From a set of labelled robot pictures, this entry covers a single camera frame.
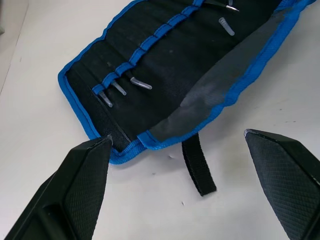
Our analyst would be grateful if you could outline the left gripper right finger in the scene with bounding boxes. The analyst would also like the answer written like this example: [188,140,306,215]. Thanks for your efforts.
[243,128,320,240]

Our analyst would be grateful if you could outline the black tweezers with bare tip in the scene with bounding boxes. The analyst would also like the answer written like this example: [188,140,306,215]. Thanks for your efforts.
[203,0,240,13]

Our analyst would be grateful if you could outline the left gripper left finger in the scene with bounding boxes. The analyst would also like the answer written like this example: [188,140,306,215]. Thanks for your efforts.
[3,134,113,240]

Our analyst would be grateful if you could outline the blue and black tool roll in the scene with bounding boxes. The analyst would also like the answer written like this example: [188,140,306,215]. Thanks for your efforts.
[57,0,320,197]

